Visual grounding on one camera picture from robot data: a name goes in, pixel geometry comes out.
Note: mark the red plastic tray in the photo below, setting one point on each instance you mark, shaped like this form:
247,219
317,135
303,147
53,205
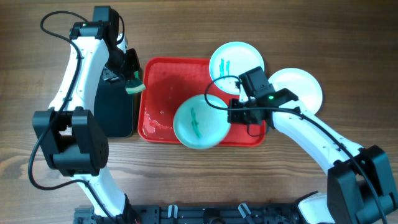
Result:
171,81

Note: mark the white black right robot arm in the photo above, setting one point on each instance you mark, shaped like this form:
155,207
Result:
360,184

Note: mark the green yellow sponge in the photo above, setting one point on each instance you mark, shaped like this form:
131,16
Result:
135,85

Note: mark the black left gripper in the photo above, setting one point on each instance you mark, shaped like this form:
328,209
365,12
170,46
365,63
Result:
130,58

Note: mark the white plate bottom green stain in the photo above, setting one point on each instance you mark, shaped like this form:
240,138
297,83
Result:
197,125

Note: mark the black water tray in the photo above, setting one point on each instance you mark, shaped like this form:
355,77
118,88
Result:
114,109

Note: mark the white plate green stain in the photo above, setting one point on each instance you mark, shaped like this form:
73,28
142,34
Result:
301,83
233,59
197,125

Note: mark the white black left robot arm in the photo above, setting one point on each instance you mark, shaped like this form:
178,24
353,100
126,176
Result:
68,134

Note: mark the white plate top green stain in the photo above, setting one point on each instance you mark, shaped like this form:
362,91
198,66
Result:
233,59

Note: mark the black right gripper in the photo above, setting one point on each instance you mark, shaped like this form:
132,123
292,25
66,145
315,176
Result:
232,117

